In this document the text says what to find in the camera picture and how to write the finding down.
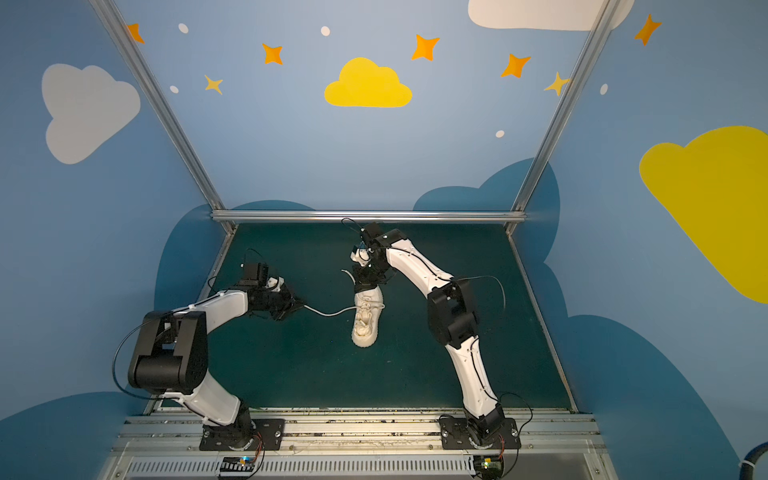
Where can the rear aluminium crossbar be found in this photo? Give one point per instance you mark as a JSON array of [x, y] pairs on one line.
[[296, 216]]

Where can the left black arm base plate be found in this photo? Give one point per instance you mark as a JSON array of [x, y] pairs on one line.
[[248, 435]]

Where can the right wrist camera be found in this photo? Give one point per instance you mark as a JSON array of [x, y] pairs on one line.
[[361, 256]]

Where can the right small circuit board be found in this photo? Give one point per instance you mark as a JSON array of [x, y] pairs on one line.
[[487, 467]]

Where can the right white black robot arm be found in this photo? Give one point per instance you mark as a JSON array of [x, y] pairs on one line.
[[452, 319]]

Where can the aluminium frame post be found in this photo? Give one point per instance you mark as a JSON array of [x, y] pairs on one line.
[[113, 22], [580, 74]]

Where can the aluminium rail base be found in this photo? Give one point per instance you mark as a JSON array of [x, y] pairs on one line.
[[361, 444]]

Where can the white sneaker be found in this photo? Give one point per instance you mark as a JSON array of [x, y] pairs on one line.
[[369, 305]]

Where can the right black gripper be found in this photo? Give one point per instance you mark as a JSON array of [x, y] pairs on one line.
[[367, 279]]

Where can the right aluminium frame post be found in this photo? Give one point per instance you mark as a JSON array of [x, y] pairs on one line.
[[580, 74]]

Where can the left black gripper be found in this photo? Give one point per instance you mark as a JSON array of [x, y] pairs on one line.
[[282, 301]]

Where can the left small circuit board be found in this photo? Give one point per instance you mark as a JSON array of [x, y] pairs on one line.
[[236, 467]]

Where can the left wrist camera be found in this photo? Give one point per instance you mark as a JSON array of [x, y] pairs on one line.
[[275, 284]]

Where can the left aluminium frame post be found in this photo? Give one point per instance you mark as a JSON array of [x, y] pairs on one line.
[[113, 22]]

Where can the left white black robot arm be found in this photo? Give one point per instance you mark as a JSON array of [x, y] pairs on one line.
[[170, 359]]

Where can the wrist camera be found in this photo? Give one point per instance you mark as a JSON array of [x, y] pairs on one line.
[[361, 256], [275, 284]]

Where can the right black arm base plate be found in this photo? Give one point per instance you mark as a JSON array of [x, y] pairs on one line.
[[458, 434]]

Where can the small circuit board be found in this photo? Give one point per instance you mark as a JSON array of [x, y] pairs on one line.
[[236, 467], [487, 467]]

